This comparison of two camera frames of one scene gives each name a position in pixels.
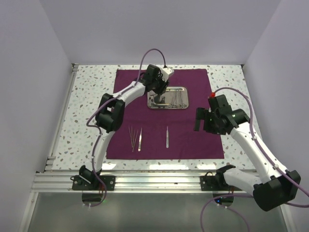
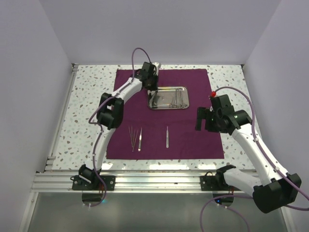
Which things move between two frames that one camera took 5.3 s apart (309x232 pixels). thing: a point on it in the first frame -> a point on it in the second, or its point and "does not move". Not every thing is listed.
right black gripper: (202, 114) does not move
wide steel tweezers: (140, 139) does not move
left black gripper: (163, 85) -> (155, 87)
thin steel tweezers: (131, 137) does not move
